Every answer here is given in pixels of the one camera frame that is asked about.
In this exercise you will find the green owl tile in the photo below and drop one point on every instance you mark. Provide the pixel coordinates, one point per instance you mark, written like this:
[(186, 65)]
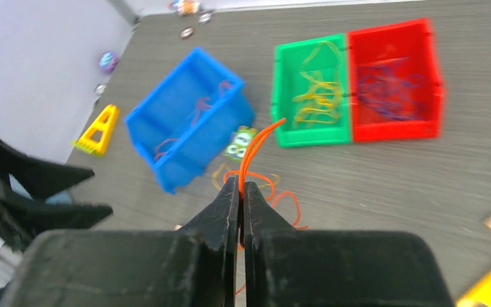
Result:
[(239, 142)]

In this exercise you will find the small white token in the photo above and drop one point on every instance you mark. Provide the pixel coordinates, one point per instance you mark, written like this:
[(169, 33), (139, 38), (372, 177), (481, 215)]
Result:
[(99, 89)]

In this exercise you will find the small figurine toy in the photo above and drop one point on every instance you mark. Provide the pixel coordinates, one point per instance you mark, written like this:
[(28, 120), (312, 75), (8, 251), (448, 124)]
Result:
[(185, 7)]

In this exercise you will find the small gear token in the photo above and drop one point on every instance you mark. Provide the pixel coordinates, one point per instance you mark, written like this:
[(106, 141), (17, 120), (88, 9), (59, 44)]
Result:
[(205, 17)]

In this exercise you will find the blue plastic bin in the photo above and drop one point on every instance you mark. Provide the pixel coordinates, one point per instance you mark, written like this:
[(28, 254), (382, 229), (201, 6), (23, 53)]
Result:
[(188, 119)]

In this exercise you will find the purple round toy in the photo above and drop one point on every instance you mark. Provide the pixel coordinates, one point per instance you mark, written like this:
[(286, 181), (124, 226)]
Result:
[(108, 62)]

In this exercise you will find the small round token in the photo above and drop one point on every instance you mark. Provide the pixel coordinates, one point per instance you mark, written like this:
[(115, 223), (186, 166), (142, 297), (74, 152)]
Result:
[(187, 33)]

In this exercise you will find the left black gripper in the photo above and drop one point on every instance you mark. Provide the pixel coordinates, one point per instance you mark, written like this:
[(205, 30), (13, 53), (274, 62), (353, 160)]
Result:
[(22, 219)]

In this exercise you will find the green plastic bin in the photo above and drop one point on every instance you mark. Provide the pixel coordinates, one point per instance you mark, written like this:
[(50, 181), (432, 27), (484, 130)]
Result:
[(311, 91)]

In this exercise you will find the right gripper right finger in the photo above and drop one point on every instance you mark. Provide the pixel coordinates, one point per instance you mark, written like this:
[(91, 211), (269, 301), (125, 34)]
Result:
[(285, 266)]

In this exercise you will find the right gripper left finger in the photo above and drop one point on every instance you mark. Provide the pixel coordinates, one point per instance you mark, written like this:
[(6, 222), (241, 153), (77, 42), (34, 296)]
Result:
[(192, 266)]

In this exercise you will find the yellow triangle toy left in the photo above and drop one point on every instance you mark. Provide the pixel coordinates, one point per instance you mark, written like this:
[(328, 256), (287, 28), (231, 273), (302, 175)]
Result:
[(95, 139)]

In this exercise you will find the red plastic bin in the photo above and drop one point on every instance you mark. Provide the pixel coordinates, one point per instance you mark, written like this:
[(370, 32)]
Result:
[(396, 85)]

